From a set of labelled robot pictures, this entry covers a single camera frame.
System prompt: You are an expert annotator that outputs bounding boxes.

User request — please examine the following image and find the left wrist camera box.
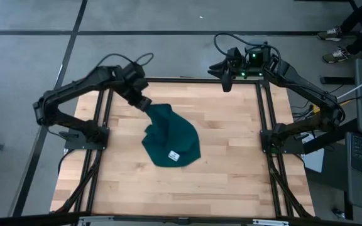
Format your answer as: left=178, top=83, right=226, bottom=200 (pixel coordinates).
left=123, top=62, right=146, bottom=83

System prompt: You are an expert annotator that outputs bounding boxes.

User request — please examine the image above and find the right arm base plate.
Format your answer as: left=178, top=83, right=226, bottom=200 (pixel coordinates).
left=260, top=129, right=306, bottom=155

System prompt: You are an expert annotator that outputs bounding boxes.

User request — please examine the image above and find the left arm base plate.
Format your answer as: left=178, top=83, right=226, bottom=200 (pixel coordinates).
left=63, top=125, right=110, bottom=151

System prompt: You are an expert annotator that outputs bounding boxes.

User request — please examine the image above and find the green microfiber towel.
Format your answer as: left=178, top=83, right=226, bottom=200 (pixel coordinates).
left=141, top=103, right=202, bottom=168

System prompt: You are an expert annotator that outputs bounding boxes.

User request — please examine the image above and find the white paper sheet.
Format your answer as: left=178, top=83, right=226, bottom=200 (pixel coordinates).
left=302, top=147, right=326, bottom=174

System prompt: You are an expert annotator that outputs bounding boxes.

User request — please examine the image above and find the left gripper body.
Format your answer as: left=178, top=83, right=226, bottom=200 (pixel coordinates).
left=119, top=77, right=150, bottom=106

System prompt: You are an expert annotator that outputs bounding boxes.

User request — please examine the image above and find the black stand beam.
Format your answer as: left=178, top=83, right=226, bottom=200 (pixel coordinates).
left=303, top=118, right=359, bottom=155

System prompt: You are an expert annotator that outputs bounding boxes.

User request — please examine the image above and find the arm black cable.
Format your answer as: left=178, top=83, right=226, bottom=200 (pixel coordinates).
left=213, top=32, right=282, bottom=68
left=95, top=52, right=155, bottom=68

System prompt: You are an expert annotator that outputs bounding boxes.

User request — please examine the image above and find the black caster wheel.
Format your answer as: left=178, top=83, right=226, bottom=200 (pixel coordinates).
left=331, top=208, right=346, bottom=220

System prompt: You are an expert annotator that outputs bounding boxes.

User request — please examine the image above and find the black braided cable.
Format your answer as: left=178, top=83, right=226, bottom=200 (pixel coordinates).
left=57, top=149, right=75, bottom=176

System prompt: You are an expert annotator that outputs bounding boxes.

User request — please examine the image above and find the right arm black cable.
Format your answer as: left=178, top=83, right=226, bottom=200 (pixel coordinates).
left=213, top=32, right=282, bottom=68

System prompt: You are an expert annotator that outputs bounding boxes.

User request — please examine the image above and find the white cable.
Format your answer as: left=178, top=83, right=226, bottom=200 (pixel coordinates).
left=336, top=71, right=362, bottom=100

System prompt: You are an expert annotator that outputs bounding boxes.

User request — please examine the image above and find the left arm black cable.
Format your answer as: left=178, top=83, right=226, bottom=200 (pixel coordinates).
left=95, top=52, right=155, bottom=68

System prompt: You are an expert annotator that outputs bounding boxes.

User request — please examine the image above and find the black stand foot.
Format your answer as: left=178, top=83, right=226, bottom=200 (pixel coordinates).
left=320, top=76, right=355, bottom=85

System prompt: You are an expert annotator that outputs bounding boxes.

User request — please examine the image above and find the white paper slip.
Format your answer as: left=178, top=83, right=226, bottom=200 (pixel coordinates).
left=300, top=133, right=315, bottom=144

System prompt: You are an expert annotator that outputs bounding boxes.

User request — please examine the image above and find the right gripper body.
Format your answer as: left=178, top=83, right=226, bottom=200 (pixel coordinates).
left=226, top=46, right=248, bottom=78

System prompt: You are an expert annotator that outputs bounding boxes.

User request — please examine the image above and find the yellow cable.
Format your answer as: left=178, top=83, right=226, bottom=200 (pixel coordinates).
left=312, top=99, right=350, bottom=114

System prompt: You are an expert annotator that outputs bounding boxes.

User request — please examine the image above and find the person's shoe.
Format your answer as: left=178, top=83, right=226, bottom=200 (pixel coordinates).
left=321, top=46, right=351, bottom=64
left=316, top=26, right=344, bottom=42

